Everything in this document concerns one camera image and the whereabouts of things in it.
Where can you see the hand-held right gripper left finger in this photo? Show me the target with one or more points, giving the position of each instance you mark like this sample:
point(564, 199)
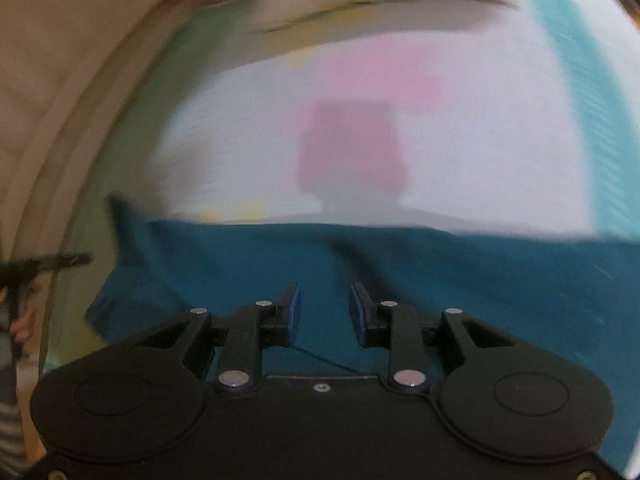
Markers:
point(294, 312)

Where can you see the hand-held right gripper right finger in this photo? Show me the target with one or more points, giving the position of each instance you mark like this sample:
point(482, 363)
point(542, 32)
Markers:
point(357, 312)

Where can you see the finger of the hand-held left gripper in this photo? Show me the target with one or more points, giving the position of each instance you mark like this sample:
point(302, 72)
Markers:
point(65, 261)

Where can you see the teal pants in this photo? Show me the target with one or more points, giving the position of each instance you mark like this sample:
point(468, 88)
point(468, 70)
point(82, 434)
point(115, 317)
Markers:
point(465, 285)

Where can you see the white floral blanket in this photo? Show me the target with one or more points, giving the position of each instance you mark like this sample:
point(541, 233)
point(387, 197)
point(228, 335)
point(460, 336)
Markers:
point(480, 125)

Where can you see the person's left hand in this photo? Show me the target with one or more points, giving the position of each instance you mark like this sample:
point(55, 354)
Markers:
point(24, 325)

